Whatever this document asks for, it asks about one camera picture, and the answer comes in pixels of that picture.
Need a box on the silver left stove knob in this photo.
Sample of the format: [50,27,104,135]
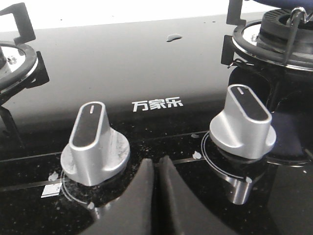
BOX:
[61,101,130,186]

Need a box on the black right burner head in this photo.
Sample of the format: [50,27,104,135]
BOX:
[259,9,313,54]

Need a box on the blue cooking pot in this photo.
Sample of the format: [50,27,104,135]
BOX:
[255,0,313,10]

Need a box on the black glass gas stove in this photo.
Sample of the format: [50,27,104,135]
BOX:
[0,15,313,235]

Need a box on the silver right stove knob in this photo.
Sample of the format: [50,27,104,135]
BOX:
[209,84,276,160]

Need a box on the wire pot reducer ring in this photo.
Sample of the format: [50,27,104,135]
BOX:
[227,6,313,69]

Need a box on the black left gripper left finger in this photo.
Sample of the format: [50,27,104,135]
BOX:
[81,159,154,235]

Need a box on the black right pot support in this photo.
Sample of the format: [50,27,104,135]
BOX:
[221,0,313,71]

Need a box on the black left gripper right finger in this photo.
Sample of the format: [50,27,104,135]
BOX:
[158,156,236,235]

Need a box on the silver stove knob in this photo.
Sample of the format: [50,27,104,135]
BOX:
[61,101,130,186]
[209,84,276,160]

